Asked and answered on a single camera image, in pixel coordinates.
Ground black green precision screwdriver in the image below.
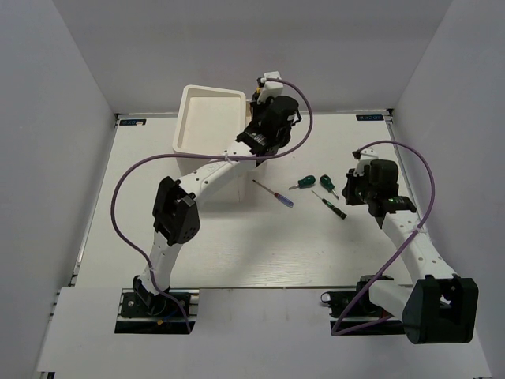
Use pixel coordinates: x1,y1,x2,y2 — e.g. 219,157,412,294
312,190,347,220

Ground green stubby screwdriver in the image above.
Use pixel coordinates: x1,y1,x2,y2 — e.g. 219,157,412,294
320,174,339,200
289,175,316,190

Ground yellow long-nose pliers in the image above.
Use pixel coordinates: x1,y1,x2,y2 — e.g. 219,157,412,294
251,87,261,103

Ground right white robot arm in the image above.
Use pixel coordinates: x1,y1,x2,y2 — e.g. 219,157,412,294
342,156,479,344

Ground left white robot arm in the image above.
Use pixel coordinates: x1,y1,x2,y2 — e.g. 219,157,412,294
133,96,301,315

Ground white drawer cabinet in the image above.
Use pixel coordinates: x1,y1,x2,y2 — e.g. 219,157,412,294
173,85,255,203

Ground red blue screwdriver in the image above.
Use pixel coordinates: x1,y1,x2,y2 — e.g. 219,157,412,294
253,180,294,208

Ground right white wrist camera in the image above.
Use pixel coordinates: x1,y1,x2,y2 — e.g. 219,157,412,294
352,148,379,177

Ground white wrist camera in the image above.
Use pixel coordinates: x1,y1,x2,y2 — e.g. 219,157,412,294
256,71,283,104
352,148,379,177

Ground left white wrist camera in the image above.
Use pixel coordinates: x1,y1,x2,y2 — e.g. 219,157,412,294
256,71,283,104

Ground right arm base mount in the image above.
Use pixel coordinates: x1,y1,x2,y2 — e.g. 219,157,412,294
320,275,405,336

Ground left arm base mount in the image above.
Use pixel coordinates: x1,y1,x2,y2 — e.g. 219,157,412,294
114,290,189,335

